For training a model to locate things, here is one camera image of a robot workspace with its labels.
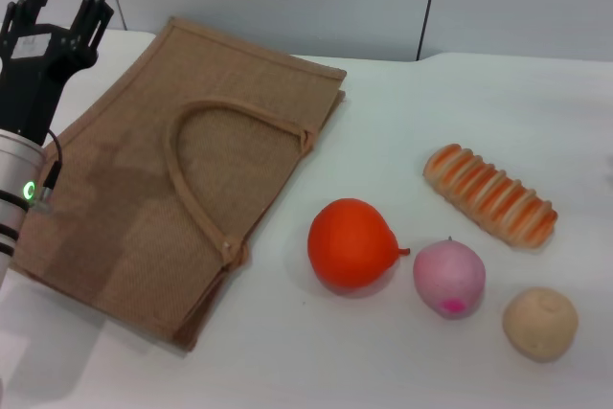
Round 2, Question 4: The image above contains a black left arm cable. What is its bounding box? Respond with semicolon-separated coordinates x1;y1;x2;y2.
28;128;64;214

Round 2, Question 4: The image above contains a thin dark background cable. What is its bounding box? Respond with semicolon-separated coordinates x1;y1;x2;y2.
415;0;444;61

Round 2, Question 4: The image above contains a striped toy bread loaf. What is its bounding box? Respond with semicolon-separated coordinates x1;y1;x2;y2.
422;143;559;251

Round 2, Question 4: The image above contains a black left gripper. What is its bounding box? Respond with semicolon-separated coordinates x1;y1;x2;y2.
0;0;116;146

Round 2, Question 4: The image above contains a round beige toy bun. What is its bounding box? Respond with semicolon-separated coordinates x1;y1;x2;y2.
501;285;579;362

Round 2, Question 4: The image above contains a brown woven handbag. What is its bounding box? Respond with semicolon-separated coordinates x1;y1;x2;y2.
11;15;349;353

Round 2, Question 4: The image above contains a pink toy peach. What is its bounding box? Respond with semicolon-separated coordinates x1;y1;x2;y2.
413;235;488;322

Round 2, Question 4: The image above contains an orange toy fruit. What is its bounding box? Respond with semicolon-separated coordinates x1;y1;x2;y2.
306;196;412;294

